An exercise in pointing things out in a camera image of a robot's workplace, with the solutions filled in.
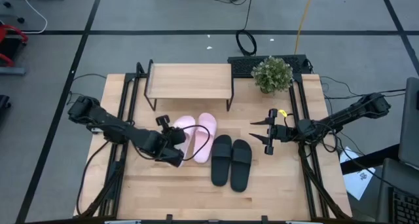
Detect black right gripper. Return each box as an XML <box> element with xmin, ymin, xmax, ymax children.
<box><xmin>248</xmin><ymin>108</ymin><xmax>297</xmax><ymax>156</ymax></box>

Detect pink foam slide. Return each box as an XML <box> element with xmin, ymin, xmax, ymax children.
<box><xmin>172</xmin><ymin>115</ymin><xmax>196</xmax><ymax>167</ymax></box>
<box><xmin>192</xmin><ymin>112</ymin><xmax>218</xmax><ymax>164</ymax></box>

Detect black foam slide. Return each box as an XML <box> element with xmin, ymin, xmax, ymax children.
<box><xmin>229</xmin><ymin>138</ymin><xmax>253</xmax><ymax>193</ymax></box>
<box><xmin>210</xmin><ymin>134</ymin><xmax>233</xmax><ymax>187</ymax></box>

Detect small green potted plant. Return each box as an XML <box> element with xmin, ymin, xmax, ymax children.
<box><xmin>250</xmin><ymin>55</ymin><xmax>294</xmax><ymax>95</ymax></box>

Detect black perforated metal box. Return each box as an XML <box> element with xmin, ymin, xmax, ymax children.
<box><xmin>227</xmin><ymin>54</ymin><xmax>312</xmax><ymax>79</ymax></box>

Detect white paper sheet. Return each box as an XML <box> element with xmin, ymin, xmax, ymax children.
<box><xmin>339</xmin><ymin>146</ymin><xmax>376</xmax><ymax>201</ymax></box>

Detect grey chair back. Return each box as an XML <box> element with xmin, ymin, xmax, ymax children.
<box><xmin>397</xmin><ymin>76</ymin><xmax>419</xmax><ymax>170</ymax></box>

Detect black keyboard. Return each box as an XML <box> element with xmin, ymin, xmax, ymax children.
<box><xmin>388</xmin><ymin>187</ymin><xmax>419</xmax><ymax>224</ymax></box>

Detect red cart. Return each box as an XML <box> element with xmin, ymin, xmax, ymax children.
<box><xmin>0</xmin><ymin>23</ymin><xmax>29</xmax><ymax>68</ymax></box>

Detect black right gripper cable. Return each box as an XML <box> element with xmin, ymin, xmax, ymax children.
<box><xmin>283</xmin><ymin>113</ymin><xmax>296</xmax><ymax>130</ymax></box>

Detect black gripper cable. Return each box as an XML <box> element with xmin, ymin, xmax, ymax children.
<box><xmin>283</xmin><ymin>113</ymin><xmax>296</xmax><ymax>130</ymax></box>
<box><xmin>181</xmin><ymin>124</ymin><xmax>211</xmax><ymax>162</ymax></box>

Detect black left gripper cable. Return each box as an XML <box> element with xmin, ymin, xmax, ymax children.
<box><xmin>181</xmin><ymin>124</ymin><xmax>211</xmax><ymax>162</ymax></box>

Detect wooden shelf with black frame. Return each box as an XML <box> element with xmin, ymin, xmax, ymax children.
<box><xmin>143</xmin><ymin>59</ymin><xmax>235</xmax><ymax>113</ymax></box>

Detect black aluminium frame rail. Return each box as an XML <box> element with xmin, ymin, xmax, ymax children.
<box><xmin>289</xmin><ymin>72</ymin><xmax>353</xmax><ymax>220</ymax></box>
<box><xmin>77</xmin><ymin>61</ymin><xmax>147</xmax><ymax>218</ymax></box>

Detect black coiled floor cable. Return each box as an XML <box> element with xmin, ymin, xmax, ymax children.
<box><xmin>235</xmin><ymin>0</ymin><xmax>258</xmax><ymax>57</ymax></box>

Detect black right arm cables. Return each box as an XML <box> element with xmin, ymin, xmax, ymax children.
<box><xmin>319</xmin><ymin>74</ymin><xmax>407</xmax><ymax>102</ymax></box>

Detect black left arm base cable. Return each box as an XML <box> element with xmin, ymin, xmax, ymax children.
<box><xmin>75</xmin><ymin>139</ymin><xmax>111</xmax><ymax>217</ymax></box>

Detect yellow floor cable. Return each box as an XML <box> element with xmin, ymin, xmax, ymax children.
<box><xmin>293</xmin><ymin>0</ymin><xmax>316</xmax><ymax>55</ymax></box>

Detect white floor cable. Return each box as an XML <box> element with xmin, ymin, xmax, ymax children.
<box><xmin>18</xmin><ymin>0</ymin><xmax>48</xmax><ymax>35</ymax></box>

